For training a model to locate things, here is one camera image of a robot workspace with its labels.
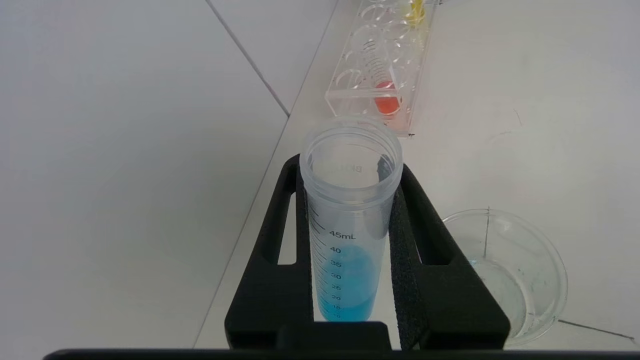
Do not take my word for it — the red pigment tube white label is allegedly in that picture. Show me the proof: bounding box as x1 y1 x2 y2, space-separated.
360 40 404 117

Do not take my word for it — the yellow pigment test tube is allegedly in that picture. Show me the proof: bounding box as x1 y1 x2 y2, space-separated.
404 0 427 28

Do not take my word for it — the clear acrylic test tube rack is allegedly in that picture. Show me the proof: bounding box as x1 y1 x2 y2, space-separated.
325 0 441 138

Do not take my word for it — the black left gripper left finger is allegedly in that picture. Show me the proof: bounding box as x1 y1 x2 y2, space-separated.
224 153 315 350

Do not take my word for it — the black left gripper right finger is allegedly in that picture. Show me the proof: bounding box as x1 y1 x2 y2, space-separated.
389 163 512 351

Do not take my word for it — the clear glass beaker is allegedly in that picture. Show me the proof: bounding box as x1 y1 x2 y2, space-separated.
442 208 569 347

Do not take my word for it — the blue pigment test tube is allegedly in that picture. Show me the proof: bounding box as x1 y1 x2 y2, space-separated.
299 116 404 322

